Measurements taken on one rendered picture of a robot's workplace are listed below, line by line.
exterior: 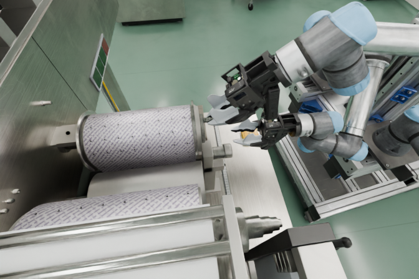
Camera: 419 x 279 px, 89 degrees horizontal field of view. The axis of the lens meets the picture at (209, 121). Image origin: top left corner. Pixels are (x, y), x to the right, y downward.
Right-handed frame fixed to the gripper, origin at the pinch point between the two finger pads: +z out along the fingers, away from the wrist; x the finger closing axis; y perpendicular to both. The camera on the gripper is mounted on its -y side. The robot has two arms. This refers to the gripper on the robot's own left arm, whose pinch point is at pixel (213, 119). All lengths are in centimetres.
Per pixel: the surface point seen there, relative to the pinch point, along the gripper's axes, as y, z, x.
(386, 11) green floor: -297, -156, -259
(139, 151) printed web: 11.7, 13.3, 7.0
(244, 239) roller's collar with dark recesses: 7.0, -6.2, 28.0
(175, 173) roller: 4.1, 10.2, 11.5
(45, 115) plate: 28.4, 24.5, -1.7
